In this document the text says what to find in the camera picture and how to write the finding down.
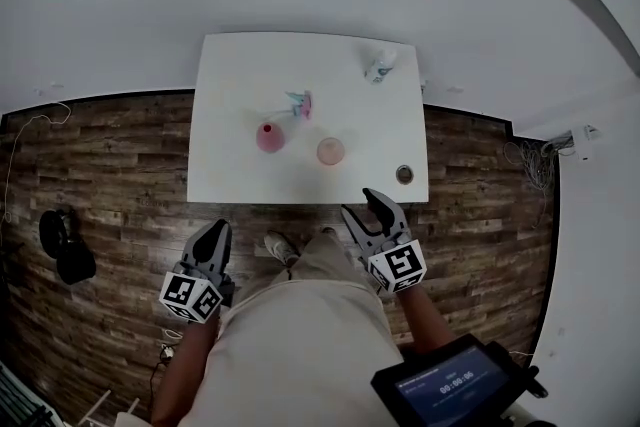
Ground person's beige shirt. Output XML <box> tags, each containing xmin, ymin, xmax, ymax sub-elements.
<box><xmin>177</xmin><ymin>277</ymin><xmax>406</xmax><ymax>427</ymax></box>

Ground pink plastic cup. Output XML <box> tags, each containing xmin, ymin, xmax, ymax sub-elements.
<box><xmin>316</xmin><ymin>137</ymin><xmax>346</xmax><ymax>166</ymax></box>

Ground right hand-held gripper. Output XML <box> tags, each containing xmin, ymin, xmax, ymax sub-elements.
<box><xmin>341</xmin><ymin>187</ymin><xmax>429</xmax><ymax>300</ymax></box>

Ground black tablet device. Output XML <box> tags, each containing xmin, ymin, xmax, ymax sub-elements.
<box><xmin>370</xmin><ymin>333</ymin><xmax>544</xmax><ymax>427</ymax></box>

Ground person's right forearm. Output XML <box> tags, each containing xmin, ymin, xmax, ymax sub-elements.
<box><xmin>397</xmin><ymin>287</ymin><xmax>454</xmax><ymax>359</ymax></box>

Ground bundle of white cables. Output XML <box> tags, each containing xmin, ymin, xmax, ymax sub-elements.
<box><xmin>502</xmin><ymin>139</ymin><xmax>557</xmax><ymax>199</ymax></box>

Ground white wall socket box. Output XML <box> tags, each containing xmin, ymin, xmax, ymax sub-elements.
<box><xmin>569</xmin><ymin>124</ymin><xmax>601</xmax><ymax>162</ymax></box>

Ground person's beige trousers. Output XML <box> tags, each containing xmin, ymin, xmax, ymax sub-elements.
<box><xmin>287</xmin><ymin>232</ymin><xmax>369</xmax><ymax>289</ymax></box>

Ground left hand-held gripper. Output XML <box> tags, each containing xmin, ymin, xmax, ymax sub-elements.
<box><xmin>158</xmin><ymin>218</ymin><xmax>237</xmax><ymax>326</ymax></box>

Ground small white bottle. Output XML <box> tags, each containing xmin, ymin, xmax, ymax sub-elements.
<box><xmin>363</xmin><ymin>45</ymin><xmax>399</xmax><ymax>86</ymax></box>

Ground person's left forearm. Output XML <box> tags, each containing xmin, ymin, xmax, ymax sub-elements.
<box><xmin>149</xmin><ymin>314</ymin><xmax>221</xmax><ymax>427</ymax></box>

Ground pink vase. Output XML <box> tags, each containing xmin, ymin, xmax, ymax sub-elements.
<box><xmin>255</xmin><ymin>122</ymin><xmax>288</xmax><ymax>155</ymax></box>

